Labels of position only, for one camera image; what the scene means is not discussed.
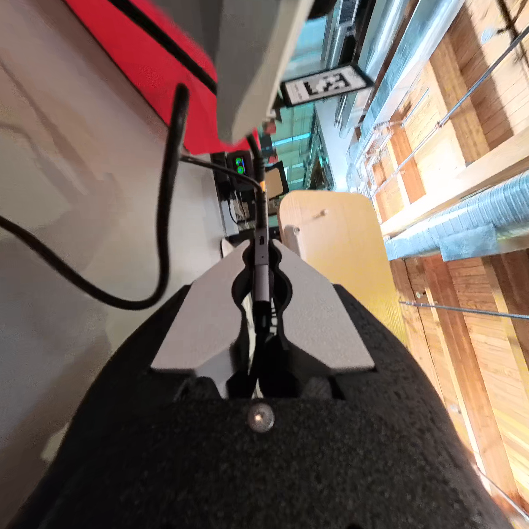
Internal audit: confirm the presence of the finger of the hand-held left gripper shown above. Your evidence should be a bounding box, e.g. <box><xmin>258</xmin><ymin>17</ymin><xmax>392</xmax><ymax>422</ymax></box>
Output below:
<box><xmin>159</xmin><ymin>0</ymin><xmax>315</xmax><ymax>145</ymax></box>

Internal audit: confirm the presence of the foil insulated duct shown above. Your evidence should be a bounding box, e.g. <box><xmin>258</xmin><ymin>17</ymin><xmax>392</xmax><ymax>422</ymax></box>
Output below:
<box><xmin>384</xmin><ymin>171</ymin><xmax>529</xmax><ymax>262</ymax></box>

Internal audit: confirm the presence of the red plastic bin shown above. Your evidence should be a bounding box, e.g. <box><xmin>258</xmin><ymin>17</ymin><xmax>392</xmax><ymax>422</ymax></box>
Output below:
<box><xmin>64</xmin><ymin>0</ymin><xmax>262</xmax><ymax>157</ymax></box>

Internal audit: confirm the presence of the grey desk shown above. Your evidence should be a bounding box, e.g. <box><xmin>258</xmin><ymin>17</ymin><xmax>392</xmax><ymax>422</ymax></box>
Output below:
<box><xmin>0</xmin><ymin>0</ymin><xmax>257</xmax><ymax>517</ymax></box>

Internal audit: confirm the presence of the framed marker poster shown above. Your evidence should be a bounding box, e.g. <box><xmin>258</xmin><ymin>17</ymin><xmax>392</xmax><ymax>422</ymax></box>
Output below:
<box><xmin>281</xmin><ymin>65</ymin><xmax>374</xmax><ymax>107</ymax></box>

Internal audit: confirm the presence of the wooden board stand white base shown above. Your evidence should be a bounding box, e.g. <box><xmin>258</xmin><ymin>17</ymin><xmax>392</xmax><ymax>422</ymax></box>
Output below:
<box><xmin>220</xmin><ymin>190</ymin><xmax>407</xmax><ymax>344</ymax></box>

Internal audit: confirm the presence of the black action camera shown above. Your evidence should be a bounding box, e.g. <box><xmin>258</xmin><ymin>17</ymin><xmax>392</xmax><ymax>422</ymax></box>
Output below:
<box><xmin>225</xmin><ymin>151</ymin><xmax>255</xmax><ymax>187</ymax></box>

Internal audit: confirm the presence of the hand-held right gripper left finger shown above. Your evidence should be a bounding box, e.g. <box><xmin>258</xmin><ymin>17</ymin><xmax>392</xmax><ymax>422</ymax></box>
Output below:
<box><xmin>150</xmin><ymin>241</ymin><xmax>253</xmax><ymax>399</ymax></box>

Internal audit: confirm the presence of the thick black cable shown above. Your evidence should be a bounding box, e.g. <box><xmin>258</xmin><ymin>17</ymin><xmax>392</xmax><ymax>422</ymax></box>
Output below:
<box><xmin>0</xmin><ymin>83</ymin><xmax>191</xmax><ymax>311</ymax></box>

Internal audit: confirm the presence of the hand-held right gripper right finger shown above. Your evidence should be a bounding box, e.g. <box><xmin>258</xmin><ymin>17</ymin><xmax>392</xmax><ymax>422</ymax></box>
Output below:
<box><xmin>264</xmin><ymin>240</ymin><xmax>377</xmax><ymax>397</ymax></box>

